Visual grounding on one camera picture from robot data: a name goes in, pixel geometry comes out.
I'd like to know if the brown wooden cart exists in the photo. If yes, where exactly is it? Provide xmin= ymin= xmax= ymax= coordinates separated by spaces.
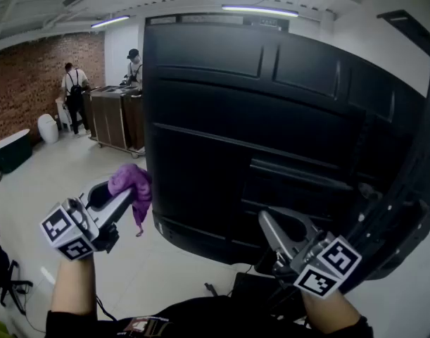
xmin=82 ymin=84 xmax=147 ymax=154

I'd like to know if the dark door frame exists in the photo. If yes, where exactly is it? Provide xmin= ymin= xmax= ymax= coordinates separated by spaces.
xmin=146 ymin=12 xmax=290 ymax=32

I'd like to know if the white plastic chair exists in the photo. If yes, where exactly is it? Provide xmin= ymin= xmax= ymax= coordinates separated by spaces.
xmin=56 ymin=96 xmax=74 ymax=132

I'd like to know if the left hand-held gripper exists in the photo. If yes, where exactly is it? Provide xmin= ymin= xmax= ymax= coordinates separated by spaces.
xmin=40 ymin=177 xmax=136 ymax=262

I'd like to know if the person's black t-shirt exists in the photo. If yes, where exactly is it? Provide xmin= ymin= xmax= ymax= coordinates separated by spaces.
xmin=45 ymin=294 xmax=374 ymax=338

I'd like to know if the person's right forearm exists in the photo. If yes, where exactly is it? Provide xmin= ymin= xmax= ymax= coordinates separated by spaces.
xmin=301 ymin=287 xmax=363 ymax=336

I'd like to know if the thin black cable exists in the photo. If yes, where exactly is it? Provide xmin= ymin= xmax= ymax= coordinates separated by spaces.
xmin=94 ymin=294 xmax=118 ymax=323

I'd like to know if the white round bin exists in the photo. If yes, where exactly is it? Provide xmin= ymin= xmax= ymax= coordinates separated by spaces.
xmin=37 ymin=113 xmax=60 ymax=144

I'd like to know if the long ceiling tube light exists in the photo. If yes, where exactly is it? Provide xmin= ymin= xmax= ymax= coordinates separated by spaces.
xmin=221 ymin=4 xmax=300 ymax=18
xmin=90 ymin=15 xmax=131 ymax=30

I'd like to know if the black office chair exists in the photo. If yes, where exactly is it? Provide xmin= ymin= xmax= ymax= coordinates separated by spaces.
xmin=0 ymin=237 xmax=34 ymax=316

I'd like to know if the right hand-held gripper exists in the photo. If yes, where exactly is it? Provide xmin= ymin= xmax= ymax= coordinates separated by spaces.
xmin=258 ymin=206 xmax=363 ymax=300

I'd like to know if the person's left forearm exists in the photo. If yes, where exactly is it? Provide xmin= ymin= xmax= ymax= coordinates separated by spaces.
xmin=51 ymin=255 xmax=98 ymax=322

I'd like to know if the purple cleaning cloth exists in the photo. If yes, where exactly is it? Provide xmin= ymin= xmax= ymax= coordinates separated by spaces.
xmin=107 ymin=163 xmax=154 ymax=238

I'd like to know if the dark tub with white rim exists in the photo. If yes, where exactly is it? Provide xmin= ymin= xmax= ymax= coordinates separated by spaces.
xmin=0 ymin=128 xmax=34 ymax=175

